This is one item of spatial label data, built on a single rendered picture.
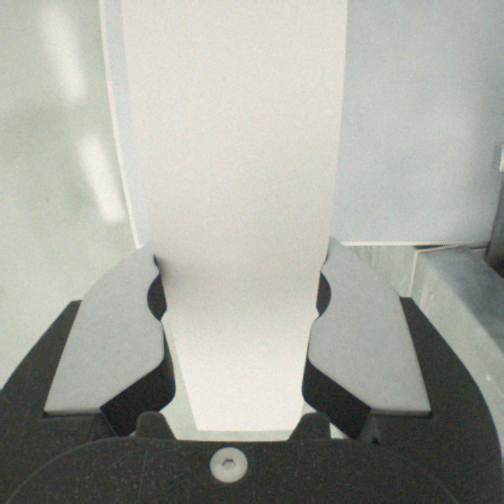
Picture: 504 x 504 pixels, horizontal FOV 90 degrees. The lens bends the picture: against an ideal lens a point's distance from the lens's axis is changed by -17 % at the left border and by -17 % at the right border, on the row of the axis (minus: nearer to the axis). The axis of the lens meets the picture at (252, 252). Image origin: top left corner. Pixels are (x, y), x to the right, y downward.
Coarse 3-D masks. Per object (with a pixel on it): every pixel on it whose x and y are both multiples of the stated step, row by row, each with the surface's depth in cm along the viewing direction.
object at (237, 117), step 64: (128, 0) 6; (192, 0) 7; (256, 0) 7; (320, 0) 7; (128, 64) 7; (192, 64) 7; (256, 64) 7; (320, 64) 7; (192, 128) 8; (256, 128) 8; (320, 128) 8; (192, 192) 9; (256, 192) 9; (320, 192) 9; (192, 256) 11; (256, 256) 11; (320, 256) 11; (192, 320) 12; (256, 320) 12; (192, 384) 14; (256, 384) 14
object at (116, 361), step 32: (128, 256) 10; (96, 288) 9; (128, 288) 9; (160, 288) 10; (96, 320) 8; (128, 320) 8; (160, 320) 10; (64, 352) 7; (96, 352) 7; (128, 352) 7; (160, 352) 7; (64, 384) 6; (96, 384) 6; (128, 384) 6; (160, 384) 7; (128, 416) 6
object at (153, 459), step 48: (144, 432) 5; (48, 480) 4; (96, 480) 4; (144, 480) 4; (192, 480) 4; (240, 480) 4; (288, 480) 4; (336, 480) 4; (384, 480) 4; (432, 480) 4
